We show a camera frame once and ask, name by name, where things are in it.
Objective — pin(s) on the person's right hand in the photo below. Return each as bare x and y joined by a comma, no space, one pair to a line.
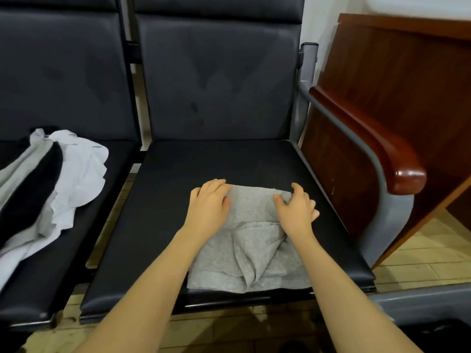
296,215

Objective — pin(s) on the person's left hand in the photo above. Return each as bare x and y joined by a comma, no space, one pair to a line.
207,211

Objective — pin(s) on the grey tank top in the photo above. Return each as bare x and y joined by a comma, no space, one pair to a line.
250,261

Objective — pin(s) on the pile of clothes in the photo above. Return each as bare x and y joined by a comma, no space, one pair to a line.
66,180

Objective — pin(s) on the grey plastic storage bin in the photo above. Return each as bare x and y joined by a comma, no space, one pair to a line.
427,301

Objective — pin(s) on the person's right forearm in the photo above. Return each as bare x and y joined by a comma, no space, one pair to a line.
353,305

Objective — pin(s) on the person's left forearm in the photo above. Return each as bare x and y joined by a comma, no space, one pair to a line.
140,305

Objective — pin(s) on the brown wooden bench armrest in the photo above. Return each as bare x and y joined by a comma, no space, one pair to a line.
375,139

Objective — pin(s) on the black leather bench seat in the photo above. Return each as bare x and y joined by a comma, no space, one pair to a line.
66,62
213,77

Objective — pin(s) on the brown wooden desk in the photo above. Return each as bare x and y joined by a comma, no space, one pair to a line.
397,77

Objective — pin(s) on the white plastic tray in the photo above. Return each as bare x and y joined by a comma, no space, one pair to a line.
419,5

